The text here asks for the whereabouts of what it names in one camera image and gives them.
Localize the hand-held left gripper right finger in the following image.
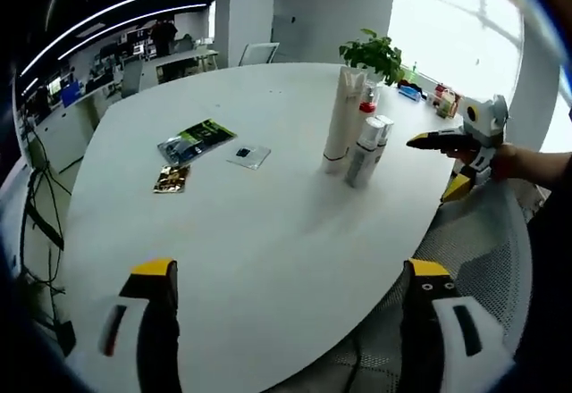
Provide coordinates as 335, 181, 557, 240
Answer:
400, 257, 515, 393

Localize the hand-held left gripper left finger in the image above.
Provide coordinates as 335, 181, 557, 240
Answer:
71, 257, 183, 393

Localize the white skincare bottle grey print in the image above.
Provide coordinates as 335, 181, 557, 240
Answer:
342, 117, 388, 188

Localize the white skincare bottle red band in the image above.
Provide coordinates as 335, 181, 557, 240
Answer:
357, 79, 381, 115

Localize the white skincare tube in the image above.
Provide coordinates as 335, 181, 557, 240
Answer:
322, 65, 368, 175

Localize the gold skincare sachet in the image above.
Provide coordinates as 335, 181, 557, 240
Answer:
153, 163, 192, 195

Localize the clear skincare sachet dark label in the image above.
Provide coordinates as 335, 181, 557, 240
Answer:
225, 142, 273, 171

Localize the green black skincare sachet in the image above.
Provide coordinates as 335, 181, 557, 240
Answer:
156, 118, 238, 165

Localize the person's right hand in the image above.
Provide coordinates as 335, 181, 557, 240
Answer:
440, 141, 537, 184

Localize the small tan container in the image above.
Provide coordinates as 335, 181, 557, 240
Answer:
440, 93, 464, 120

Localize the red white carton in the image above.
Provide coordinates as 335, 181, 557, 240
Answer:
433, 83, 455, 104

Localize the blue flat object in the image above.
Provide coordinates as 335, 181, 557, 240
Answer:
396, 84, 424, 102

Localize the grey mesh office chair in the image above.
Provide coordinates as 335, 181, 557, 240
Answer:
330, 178, 535, 393

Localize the potted green plant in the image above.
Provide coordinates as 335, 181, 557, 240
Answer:
338, 29, 406, 87

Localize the white office chair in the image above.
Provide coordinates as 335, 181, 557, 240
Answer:
238, 42, 281, 67

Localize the blue crate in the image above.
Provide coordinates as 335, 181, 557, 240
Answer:
60, 82, 86, 108

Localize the pale office desk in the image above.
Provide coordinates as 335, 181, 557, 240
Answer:
154, 48, 220, 84

